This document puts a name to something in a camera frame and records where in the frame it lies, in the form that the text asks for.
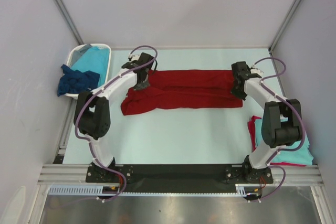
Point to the red t shirt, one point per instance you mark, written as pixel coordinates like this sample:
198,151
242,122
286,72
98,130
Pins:
175,89

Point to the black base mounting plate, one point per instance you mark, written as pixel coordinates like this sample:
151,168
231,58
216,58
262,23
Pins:
176,175

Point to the pink folded t shirt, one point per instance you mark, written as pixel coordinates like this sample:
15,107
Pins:
252,132

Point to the turquoise t shirt in basket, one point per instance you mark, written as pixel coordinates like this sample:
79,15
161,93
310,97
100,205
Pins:
95,59

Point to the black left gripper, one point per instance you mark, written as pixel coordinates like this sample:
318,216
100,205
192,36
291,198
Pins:
142,86

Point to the white laundry basket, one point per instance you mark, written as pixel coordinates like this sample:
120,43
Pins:
69,64

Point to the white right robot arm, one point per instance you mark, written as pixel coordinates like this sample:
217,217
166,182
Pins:
282,127

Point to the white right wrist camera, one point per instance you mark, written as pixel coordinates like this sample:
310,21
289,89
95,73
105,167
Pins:
255,70

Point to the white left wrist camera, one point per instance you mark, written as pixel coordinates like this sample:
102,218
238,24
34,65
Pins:
133,57

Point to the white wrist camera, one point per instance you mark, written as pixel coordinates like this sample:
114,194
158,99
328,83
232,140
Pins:
133,57
255,70

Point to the light blue folded t shirt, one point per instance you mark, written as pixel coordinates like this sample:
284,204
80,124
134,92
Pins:
294,153

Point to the aluminium frame rail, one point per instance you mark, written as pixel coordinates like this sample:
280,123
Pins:
57,174

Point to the grey t shirt in basket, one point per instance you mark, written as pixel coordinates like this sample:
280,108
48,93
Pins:
78,53

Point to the navy blue t shirt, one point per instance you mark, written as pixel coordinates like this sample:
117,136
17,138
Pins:
75,81

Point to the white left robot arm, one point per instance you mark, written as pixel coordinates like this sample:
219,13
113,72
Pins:
92,118

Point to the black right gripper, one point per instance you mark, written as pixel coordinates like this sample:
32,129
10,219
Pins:
235,92

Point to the white slotted cable duct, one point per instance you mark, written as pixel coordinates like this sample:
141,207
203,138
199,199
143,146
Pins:
234,190

